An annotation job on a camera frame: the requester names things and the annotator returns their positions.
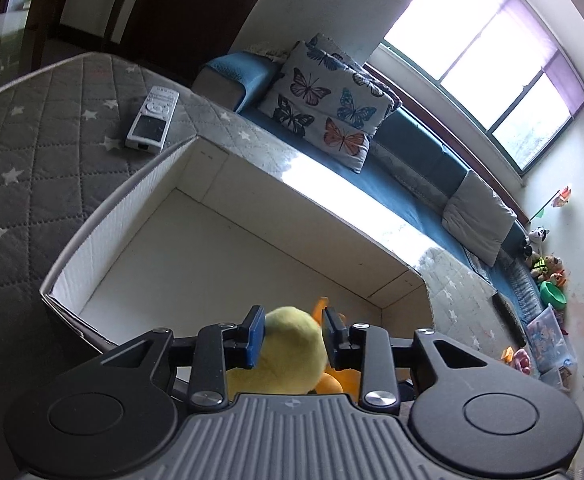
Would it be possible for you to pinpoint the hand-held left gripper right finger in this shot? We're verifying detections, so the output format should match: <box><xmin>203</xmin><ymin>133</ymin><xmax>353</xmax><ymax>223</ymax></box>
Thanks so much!
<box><xmin>322</xmin><ymin>307</ymin><xmax>488</xmax><ymax>411</ymax></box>

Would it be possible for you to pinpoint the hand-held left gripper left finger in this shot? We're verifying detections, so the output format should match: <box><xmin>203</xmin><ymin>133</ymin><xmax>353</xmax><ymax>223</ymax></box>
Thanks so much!
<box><xmin>100</xmin><ymin>305</ymin><xmax>266</xmax><ymax>407</ymax></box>

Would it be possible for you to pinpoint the yellow duck plush toy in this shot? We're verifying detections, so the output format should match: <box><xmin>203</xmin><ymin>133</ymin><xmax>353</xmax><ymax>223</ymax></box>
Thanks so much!
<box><xmin>226</xmin><ymin>298</ymin><xmax>357</xmax><ymax>403</ymax></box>

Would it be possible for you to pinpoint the white cardboard box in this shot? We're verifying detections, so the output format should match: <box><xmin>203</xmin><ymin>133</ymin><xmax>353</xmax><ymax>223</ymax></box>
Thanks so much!
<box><xmin>40</xmin><ymin>135</ymin><xmax>433</xmax><ymax>367</ymax></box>

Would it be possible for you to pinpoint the blue sofa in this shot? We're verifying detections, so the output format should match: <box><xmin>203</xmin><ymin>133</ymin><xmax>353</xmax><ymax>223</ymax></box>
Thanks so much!
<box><xmin>192</xmin><ymin>51</ymin><xmax>545</xmax><ymax>328</ymax></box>

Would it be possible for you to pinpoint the grey cushion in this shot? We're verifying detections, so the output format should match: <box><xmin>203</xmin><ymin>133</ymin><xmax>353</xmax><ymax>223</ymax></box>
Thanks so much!
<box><xmin>442</xmin><ymin>170</ymin><xmax>518</xmax><ymax>267</ymax></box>

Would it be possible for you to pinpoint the pink toy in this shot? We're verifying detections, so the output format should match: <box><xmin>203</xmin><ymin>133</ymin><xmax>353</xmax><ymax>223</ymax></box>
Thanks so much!
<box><xmin>500</xmin><ymin>346</ymin><xmax>533</xmax><ymax>375</ymax></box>

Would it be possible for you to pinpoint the grey star quilted mattress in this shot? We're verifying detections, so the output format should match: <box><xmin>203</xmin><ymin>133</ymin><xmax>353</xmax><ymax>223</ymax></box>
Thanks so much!
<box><xmin>0</xmin><ymin>51</ymin><xmax>522</xmax><ymax>480</ymax></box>

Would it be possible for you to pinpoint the clear plastic storage box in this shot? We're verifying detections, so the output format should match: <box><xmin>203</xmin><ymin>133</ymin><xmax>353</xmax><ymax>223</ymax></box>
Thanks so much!
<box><xmin>524</xmin><ymin>303</ymin><xmax>578</xmax><ymax>377</ymax></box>

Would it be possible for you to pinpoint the black and white plush toy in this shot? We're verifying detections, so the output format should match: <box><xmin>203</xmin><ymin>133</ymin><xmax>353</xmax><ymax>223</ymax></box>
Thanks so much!
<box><xmin>523</xmin><ymin>227</ymin><xmax>550</xmax><ymax>260</ymax></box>

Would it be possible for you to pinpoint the green plastic bowl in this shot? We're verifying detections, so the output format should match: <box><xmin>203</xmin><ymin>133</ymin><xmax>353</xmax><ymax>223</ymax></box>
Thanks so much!
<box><xmin>540</xmin><ymin>280</ymin><xmax>567</xmax><ymax>310</ymax></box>

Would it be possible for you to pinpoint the brown plush toy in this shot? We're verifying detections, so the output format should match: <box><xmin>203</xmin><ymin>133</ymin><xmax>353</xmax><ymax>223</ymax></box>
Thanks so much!
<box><xmin>530</xmin><ymin>255</ymin><xmax>564</xmax><ymax>282</ymax></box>

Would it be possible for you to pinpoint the butterfly print pillow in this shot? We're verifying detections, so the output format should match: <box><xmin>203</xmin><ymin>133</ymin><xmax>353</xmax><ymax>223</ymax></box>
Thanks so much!
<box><xmin>257</xmin><ymin>40</ymin><xmax>393</xmax><ymax>174</ymax></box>

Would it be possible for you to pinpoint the white remote control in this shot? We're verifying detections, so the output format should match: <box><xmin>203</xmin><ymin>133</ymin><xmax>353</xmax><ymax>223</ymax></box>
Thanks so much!
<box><xmin>125</xmin><ymin>85</ymin><xmax>180</xmax><ymax>154</ymax></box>

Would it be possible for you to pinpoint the window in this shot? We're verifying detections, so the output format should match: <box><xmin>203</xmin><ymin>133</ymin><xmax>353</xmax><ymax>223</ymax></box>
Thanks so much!
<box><xmin>364</xmin><ymin>0</ymin><xmax>584</xmax><ymax>177</ymax></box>

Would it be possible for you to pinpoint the dark wooden door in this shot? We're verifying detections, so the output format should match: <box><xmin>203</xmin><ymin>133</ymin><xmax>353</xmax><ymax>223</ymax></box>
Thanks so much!
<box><xmin>122</xmin><ymin>0</ymin><xmax>285</xmax><ymax>90</ymax></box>

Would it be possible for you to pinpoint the dark wooden chair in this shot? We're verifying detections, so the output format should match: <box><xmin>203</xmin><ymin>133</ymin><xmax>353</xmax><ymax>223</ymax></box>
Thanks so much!
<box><xmin>0</xmin><ymin>0</ymin><xmax>138</xmax><ymax>68</ymax></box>

